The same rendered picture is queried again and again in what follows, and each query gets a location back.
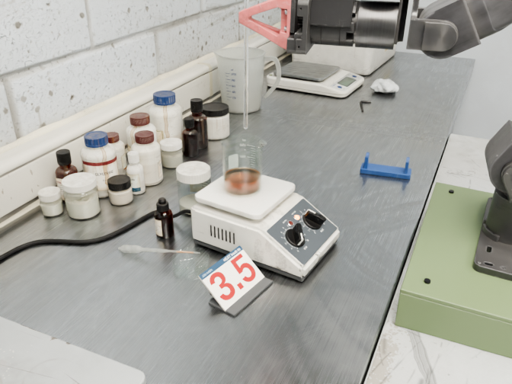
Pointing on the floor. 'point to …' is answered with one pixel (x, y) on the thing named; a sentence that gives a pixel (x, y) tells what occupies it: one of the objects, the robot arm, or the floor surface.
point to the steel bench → (203, 329)
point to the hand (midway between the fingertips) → (245, 17)
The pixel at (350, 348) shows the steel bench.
